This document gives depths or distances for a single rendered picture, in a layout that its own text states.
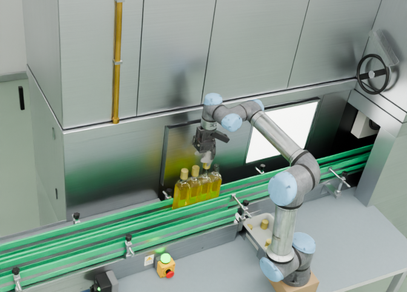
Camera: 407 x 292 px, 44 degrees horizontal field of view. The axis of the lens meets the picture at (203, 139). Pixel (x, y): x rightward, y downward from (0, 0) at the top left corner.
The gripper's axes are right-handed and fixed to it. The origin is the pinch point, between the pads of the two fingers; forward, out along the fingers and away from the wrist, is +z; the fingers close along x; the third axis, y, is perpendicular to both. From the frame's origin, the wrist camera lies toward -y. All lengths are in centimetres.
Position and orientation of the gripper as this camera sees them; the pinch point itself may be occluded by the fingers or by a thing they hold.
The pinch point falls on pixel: (206, 160)
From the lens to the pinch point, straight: 234.0
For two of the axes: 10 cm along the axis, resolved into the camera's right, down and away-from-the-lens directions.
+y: -8.7, 1.9, -4.6
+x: 4.8, 5.5, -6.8
